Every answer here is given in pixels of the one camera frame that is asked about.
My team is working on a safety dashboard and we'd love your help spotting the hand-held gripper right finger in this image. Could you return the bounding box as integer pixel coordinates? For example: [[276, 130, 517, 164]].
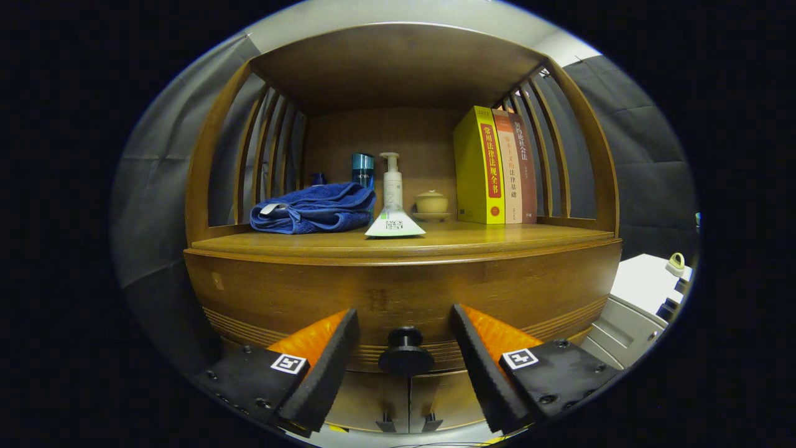
[[451, 303, 622, 434]]

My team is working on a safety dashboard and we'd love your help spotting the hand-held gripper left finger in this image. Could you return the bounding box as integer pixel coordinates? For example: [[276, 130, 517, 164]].
[[193, 308, 360, 436]]

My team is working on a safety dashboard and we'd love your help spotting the wooden drawer with black knob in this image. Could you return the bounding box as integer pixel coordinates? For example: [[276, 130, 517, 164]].
[[183, 240, 622, 376]]

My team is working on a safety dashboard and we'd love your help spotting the white and green tube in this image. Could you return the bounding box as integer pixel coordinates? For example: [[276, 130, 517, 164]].
[[364, 202, 427, 238]]

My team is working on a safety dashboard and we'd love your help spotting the wooden cabinet door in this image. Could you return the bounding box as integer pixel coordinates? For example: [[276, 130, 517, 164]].
[[325, 371, 411, 434], [409, 370, 489, 433]]

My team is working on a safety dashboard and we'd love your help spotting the wooden countertop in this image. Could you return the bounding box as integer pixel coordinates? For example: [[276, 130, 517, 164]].
[[190, 221, 616, 259]]

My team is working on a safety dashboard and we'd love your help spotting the white drawer cabinet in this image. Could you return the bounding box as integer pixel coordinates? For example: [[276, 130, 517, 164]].
[[581, 252, 694, 371]]

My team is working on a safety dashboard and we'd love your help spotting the brown wooden cabinet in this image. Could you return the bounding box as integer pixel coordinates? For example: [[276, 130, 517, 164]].
[[183, 22, 622, 434]]

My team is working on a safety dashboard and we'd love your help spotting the blue folded towel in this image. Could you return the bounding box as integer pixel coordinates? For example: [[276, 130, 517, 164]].
[[249, 182, 377, 235]]

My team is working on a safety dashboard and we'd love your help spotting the yellow lidded teacup with saucer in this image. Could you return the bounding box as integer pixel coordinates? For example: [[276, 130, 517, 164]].
[[412, 190, 452, 222]]

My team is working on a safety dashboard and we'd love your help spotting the orange and white book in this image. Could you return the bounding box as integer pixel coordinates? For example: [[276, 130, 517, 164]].
[[491, 109, 524, 225]]

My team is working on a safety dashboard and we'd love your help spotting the brown book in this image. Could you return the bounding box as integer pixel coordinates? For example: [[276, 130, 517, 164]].
[[509, 112, 538, 223]]

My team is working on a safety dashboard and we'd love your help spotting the white pump bottle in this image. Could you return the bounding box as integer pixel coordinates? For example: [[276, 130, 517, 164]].
[[379, 152, 404, 212]]

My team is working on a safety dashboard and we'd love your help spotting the thick yellow book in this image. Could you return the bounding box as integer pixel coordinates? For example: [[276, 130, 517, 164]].
[[453, 105, 506, 225]]

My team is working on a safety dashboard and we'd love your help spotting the teal blue bottle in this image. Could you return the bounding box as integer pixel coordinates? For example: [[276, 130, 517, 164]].
[[351, 152, 376, 190]]

